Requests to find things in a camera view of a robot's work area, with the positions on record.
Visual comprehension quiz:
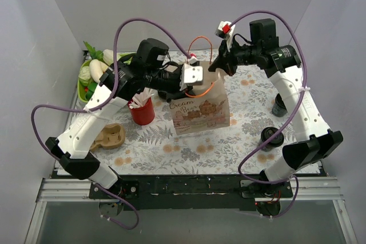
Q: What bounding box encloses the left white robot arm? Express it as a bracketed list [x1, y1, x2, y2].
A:
[46, 38, 198, 198]

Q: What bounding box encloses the black cup lid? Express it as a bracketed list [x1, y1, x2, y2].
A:
[261, 126, 285, 147]

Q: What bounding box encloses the paper takeout bag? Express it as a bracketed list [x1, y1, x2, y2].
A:
[169, 43, 230, 135]

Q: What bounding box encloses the floral table mat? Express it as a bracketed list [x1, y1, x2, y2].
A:
[94, 66, 285, 174]

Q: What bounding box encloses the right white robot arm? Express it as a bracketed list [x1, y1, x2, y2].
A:
[209, 18, 343, 197]

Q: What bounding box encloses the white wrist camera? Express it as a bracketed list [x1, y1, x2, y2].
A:
[180, 63, 204, 90]
[215, 21, 236, 50]

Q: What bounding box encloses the brown cardboard cup carrier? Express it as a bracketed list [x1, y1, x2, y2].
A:
[90, 123, 126, 152]

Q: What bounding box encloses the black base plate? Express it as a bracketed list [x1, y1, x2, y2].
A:
[88, 174, 293, 212]

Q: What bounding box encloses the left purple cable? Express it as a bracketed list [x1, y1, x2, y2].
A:
[30, 18, 198, 230]

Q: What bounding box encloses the aluminium rail frame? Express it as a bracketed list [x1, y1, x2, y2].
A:
[26, 176, 357, 243]

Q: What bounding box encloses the green vegetable basket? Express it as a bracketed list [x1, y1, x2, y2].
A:
[77, 52, 138, 103]

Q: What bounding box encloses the white toy radish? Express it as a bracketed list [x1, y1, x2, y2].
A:
[89, 59, 104, 83]

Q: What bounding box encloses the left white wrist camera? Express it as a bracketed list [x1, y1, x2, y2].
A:
[180, 63, 204, 90]

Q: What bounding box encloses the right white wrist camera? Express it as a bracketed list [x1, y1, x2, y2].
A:
[215, 21, 236, 50]

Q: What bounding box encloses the red straw holder cup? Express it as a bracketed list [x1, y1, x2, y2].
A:
[128, 98, 155, 126]

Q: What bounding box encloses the stack of dark plastic cups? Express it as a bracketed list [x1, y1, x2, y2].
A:
[272, 94, 287, 117]

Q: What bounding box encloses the toy napa cabbage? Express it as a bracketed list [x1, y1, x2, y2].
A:
[103, 49, 114, 66]

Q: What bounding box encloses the green toy cabbage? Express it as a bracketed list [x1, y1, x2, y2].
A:
[78, 66, 93, 87]

